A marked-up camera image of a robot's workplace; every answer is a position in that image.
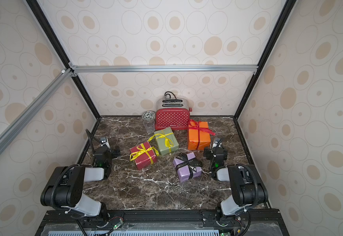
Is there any patterned ceramic bowl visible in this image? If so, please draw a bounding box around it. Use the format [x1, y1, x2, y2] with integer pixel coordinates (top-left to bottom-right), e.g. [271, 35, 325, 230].
[142, 111, 156, 121]

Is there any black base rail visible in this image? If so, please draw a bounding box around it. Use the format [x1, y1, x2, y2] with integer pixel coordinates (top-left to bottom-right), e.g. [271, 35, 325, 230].
[41, 208, 281, 228]

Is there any horizontal aluminium frame bar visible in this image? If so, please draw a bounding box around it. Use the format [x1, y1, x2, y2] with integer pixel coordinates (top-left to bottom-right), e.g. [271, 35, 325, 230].
[72, 65, 258, 73]

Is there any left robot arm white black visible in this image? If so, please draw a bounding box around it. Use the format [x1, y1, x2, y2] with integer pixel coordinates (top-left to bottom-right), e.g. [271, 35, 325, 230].
[40, 145, 120, 221]

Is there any black printed ribbon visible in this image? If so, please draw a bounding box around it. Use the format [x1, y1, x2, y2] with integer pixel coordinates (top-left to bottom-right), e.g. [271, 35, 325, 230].
[173, 152, 204, 180]

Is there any orange gift box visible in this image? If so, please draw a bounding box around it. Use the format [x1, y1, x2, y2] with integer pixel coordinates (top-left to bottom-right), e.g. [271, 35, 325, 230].
[187, 120, 212, 151]

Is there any clear plastic cup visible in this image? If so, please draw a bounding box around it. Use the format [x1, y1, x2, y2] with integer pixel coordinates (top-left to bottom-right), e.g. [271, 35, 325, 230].
[143, 120, 155, 134]

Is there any red ribbon bow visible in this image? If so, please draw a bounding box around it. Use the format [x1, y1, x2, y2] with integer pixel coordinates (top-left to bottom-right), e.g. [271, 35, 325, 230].
[188, 118, 216, 149]

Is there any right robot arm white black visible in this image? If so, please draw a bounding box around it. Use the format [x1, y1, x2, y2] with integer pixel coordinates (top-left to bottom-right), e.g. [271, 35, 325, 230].
[204, 144, 268, 220]

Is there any purple gift box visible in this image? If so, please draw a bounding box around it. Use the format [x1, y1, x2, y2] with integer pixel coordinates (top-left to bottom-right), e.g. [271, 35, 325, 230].
[172, 152, 203, 183]

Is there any green gift box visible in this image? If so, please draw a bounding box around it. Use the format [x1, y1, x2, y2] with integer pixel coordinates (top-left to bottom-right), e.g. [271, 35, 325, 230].
[154, 127, 179, 155]

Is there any red polka dot toaster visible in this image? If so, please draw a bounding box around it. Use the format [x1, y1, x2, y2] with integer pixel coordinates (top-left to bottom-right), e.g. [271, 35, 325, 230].
[155, 98, 192, 130]

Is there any yellow ribbon of red box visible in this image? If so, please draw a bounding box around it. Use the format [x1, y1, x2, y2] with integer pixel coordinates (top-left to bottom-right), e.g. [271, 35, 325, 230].
[130, 143, 160, 165]

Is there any yellow ribbon of green box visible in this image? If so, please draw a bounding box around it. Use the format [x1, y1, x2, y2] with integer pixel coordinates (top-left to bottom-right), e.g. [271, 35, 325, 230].
[148, 133, 173, 152]

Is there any red gift box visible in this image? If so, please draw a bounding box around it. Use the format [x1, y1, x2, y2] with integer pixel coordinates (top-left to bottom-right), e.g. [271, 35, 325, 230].
[130, 141, 157, 170]

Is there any left aluminium frame bar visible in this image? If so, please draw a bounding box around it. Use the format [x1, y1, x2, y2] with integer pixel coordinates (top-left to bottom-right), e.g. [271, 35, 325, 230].
[0, 68, 72, 155]

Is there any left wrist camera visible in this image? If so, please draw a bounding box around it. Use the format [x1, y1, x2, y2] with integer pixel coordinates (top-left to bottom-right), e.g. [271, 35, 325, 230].
[99, 137, 111, 149]

